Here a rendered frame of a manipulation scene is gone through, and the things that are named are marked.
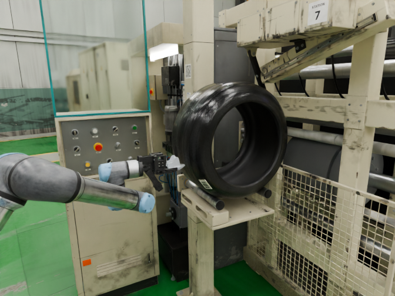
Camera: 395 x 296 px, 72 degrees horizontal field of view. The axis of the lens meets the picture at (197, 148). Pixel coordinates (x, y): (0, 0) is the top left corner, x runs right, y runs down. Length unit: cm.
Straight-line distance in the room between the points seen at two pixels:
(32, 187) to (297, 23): 112
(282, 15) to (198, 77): 50
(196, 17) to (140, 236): 140
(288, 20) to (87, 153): 129
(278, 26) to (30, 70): 907
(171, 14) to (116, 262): 1073
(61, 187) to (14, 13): 946
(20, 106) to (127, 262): 825
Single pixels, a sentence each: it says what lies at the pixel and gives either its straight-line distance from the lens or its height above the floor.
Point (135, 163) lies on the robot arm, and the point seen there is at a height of 113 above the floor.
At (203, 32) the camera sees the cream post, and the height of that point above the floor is 170.
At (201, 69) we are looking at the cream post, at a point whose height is 152.
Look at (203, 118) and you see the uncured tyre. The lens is 113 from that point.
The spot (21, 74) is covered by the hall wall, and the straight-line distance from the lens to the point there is 994.
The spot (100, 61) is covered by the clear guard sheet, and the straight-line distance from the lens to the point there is 173.
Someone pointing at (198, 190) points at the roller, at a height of 91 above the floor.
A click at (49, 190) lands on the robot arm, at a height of 118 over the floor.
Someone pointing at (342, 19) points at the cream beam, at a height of 166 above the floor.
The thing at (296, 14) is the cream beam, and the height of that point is 171.
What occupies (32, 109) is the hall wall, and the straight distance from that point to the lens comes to 990.
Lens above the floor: 144
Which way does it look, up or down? 13 degrees down
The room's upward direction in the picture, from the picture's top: 1 degrees counter-clockwise
